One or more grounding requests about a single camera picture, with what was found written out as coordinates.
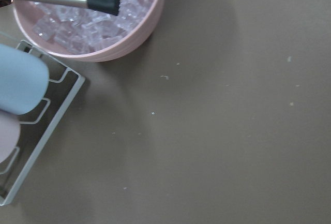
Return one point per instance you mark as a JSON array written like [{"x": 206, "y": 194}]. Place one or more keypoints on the pink bowl with ice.
[{"x": 87, "y": 35}]

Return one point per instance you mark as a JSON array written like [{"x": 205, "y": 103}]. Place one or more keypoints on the pastel cup rack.
[{"x": 38, "y": 125}]

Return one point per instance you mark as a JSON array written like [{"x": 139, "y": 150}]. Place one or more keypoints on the pink cup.
[{"x": 10, "y": 133}]

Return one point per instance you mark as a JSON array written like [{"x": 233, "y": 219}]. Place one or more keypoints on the blue cup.
[{"x": 24, "y": 80}]

